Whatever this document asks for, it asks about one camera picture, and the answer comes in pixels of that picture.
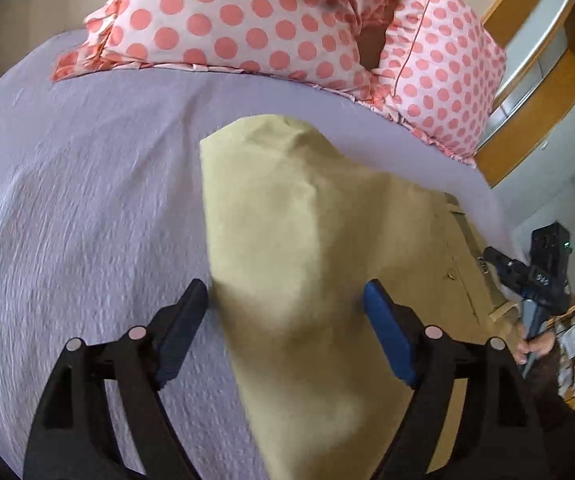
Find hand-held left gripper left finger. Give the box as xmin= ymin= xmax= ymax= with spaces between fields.
xmin=22 ymin=278 xmax=210 ymax=480

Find lavender bed sheet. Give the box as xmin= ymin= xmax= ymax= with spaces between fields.
xmin=0 ymin=29 xmax=515 ymax=480

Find beige pants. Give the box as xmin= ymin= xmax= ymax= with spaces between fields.
xmin=200 ymin=115 xmax=518 ymax=480

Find person's right hand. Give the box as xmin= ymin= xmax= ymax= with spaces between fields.
xmin=512 ymin=321 xmax=558 ymax=366

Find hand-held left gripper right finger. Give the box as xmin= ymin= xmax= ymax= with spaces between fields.
xmin=363 ymin=279 xmax=551 ymax=480

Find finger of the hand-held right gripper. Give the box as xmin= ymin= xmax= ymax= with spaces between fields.
xmin=482 ymin=246 xmax=531 ymax=301

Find wooden cabinet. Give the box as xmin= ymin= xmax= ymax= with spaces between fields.
xmin=473 ymin=0 xmax=575 ymax=190

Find person's right forearm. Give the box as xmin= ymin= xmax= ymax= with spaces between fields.
xmin=525 ymin=345 xmax=575 ymax=480

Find pink polka dot pillow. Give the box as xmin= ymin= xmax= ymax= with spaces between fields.
xmin=367 ymin=0 xmax=508 ymax=168
xmin=50 ymin=0 xmax=443 ymax=106

